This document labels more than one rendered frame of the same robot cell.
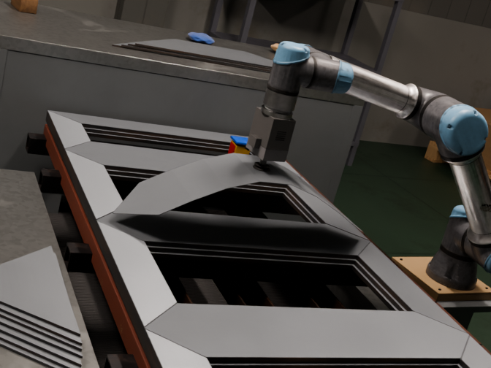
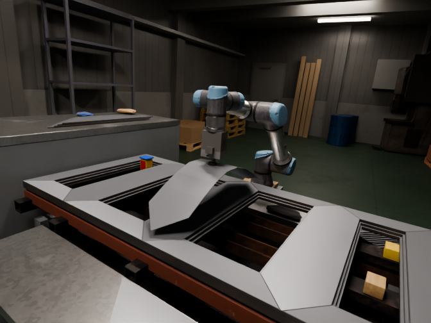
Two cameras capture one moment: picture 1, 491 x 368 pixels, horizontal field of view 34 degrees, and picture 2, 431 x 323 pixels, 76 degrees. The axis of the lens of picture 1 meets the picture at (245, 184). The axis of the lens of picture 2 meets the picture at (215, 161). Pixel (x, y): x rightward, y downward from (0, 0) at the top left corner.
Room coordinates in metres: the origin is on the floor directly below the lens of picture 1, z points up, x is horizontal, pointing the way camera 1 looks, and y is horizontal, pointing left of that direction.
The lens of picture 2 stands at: (0.92, 0.52, 1.32)
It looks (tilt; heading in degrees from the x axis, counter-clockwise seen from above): 15 degrees down; 328
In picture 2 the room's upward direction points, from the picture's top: 4 degrees clockwise
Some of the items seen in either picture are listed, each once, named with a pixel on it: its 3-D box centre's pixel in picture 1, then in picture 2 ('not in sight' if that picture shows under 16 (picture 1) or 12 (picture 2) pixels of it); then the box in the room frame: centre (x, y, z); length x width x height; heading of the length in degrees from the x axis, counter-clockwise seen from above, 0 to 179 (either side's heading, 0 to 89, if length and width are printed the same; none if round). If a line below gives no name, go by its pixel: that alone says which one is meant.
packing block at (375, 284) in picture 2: not in sight; (374, 284); (1.25, -0.26, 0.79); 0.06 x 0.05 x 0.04; 116
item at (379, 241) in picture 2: not in sight; (362, 232); (1.55, -0.71, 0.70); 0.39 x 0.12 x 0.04; 26
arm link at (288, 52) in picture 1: (289, 68); (217, 100); (1.83, -0.03, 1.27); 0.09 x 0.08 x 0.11; 114
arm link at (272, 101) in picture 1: (279, 99); (215, 122); (1.83, -0.02, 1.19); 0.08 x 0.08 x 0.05
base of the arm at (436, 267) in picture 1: (455, 263); (261, 177); (2.24, -0.67, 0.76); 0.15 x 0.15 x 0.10
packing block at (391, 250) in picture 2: not in sight; (392, 251); (1.32, -0.50, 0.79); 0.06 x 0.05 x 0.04; 116
